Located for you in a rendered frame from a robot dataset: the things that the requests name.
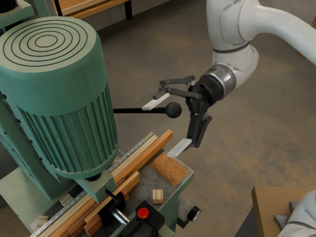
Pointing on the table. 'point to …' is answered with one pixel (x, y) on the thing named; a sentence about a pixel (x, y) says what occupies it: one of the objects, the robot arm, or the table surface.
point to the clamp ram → (113, 211)
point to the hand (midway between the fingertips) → (161, 131)
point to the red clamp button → (143, 213)
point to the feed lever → (174, 111)
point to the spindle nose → (94, 177)
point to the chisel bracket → (98, 186)
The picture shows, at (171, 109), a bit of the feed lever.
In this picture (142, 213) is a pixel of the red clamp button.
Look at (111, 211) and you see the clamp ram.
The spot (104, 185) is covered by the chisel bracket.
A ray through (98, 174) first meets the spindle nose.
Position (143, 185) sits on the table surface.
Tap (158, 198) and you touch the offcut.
